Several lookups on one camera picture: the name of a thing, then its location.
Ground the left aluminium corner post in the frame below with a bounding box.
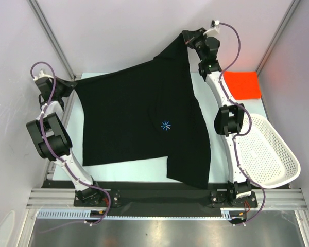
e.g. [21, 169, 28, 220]
[27, 0, 76, 80]

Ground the black t-shirt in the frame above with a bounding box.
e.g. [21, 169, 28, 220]
[75, 35, 211, 189]

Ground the aluminium corner post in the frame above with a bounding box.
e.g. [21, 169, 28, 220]
[255, 0, 301, 75]
[27, 0, 76, 80]

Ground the white perforated plastic basket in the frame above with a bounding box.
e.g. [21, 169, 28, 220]
[236, 113, 301, 189]

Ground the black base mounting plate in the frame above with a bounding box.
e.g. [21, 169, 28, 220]
[42, 181, 258, 218]

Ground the folded orange t-shirt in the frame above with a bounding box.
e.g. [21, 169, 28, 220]
[224, 72, 261, 100]

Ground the white slotted cable duct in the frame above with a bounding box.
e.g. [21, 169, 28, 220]
[37, 208, 247, 221]

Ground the right aluminium corner post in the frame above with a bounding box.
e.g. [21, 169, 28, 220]
[255, 0, 301, 75]

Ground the aluminium frame rail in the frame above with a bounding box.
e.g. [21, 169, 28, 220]
[26, 188, 307, 210]

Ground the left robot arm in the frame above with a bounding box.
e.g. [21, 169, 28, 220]
[26, 71, 104, 207]

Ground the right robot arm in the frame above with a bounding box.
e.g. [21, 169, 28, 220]
[182, 27, 252, 207]

